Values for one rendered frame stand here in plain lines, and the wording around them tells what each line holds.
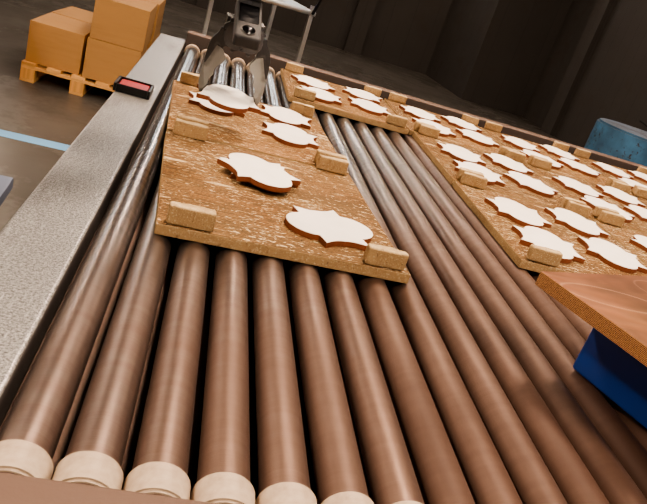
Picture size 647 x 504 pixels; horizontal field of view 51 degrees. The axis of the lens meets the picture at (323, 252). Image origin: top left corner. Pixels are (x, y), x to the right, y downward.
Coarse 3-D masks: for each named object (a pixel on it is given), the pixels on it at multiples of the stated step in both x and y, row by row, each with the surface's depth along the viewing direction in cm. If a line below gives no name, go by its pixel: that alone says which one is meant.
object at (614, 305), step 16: (544, 272) 78; (560, 272) 80; (544, 288) 78; (560, 288) 76; (576, 288) 76; (592, 288) 78; (608, 288) 80; (624, 288) 82; (640, 288) 84; (576, 304) 74; (592, 304) 73; (608, 304) 75; (624, 304) 76; (640, 304) 78; (592, 320) 72; (608, 320) 71; (624, 320) 72; (640, 320) 73; (608, 336) 71; (624, 336) 69; (640, 336) 69; (640, 352) 68
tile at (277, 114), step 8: (264, 112) 151; (272, 112) 153; (280, 112) 155; (288, 112) 158; (296, 112) 160; (272, 120) 149; (280, 120) 148; (288, 120) 150; (296, 120) 153; (304, 120) 155
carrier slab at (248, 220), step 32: (192, 160) 109; (288, 160) 125; (160, 192) 93; (192, 192) 96; (224, 192) 100; (256, 192) 104; (288, 192) 109; (320, 192) 114; (352, 192) 120; (160, 224) 84; (224, 224) 89; (256, 224) 93; (288, 256) 89; (320, 256) 90; (352, 256) 93
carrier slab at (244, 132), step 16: (176, 80) 157; (176, 96) 143; (176, 112) 132; (192, 112) 135; (208, 112) 139; (224, 128) 132; (240, 128) 136; (256, 128) 139; (304, 128) 152; (320, 128) 157; (240, 144) 125; (256, 144) 129; (272, 144) 132; (320, 144) 144; (304, 160) 129
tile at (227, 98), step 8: (208, 88) 127; (216, 88) 129; (224, 88) 131; (232, 88) 133; (200, 96) 123; (208, 96) 123; (216, 96) 124; (224, 96) 126; (232, 96) 127; (240, 96) 129; (248, 96) 131; (216, 104) 121; (224, 104) 121; (232, 104) 123; (240, 104) 124; (248, 104) 126; (240, 112) 123; (256, 112) 126
